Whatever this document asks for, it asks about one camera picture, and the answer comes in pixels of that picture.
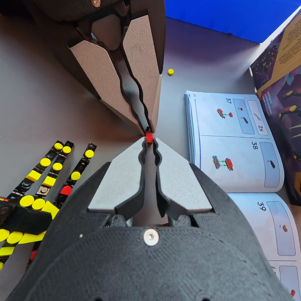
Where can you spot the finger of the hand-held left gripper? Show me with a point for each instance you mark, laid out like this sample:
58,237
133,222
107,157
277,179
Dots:
143,58
98,75

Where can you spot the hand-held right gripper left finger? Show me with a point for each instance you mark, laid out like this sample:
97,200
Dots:
117,183

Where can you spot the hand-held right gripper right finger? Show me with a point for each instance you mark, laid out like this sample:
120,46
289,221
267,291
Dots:
181,185

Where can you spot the red rounded lego piece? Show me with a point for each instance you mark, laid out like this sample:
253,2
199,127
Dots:
149,137

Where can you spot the lego instruction booklet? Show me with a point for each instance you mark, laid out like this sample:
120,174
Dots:
223,141

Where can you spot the black yellow lego creature model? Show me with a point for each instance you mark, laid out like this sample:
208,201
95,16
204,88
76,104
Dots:
25,218

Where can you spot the purple yellow lego box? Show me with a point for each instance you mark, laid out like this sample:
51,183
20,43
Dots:
282,105

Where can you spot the blue plastic bin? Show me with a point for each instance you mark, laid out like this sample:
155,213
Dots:
235,16

